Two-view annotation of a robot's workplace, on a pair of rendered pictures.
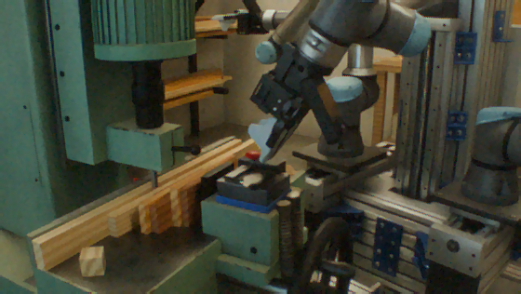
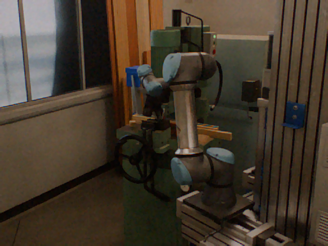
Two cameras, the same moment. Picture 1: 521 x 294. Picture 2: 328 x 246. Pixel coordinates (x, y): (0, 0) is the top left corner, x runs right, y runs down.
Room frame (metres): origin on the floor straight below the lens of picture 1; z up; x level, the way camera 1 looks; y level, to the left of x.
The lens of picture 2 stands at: (0.88, -2.17, 1.62)
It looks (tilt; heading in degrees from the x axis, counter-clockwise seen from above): 16 degrees down; 92
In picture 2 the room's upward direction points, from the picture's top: straight up
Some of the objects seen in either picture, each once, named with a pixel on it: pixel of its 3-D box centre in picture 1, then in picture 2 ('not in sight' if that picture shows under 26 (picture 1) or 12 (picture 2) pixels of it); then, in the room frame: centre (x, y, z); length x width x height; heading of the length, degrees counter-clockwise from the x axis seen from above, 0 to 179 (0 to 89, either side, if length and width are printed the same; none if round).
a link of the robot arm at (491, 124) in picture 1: (500, 133); (218, 164); (1.06, -0.60, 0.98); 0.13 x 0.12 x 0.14; 23
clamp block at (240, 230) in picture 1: (254, 217); (154, 135); (0.75, 0.01, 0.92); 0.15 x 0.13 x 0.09; 152
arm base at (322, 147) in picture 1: (340, 136); not in sight; (1.42, -0.25, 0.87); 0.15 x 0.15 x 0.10
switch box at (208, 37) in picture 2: not in sight; (209, 45); (1.08, 0.42, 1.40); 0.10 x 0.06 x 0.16; 62
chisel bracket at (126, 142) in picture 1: (144, 146); (166, 108); (0.82, 0.22, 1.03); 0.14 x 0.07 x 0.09; 62
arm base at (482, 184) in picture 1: (491, 176); (219, 189); (1.06, -0.59, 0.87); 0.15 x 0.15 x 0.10
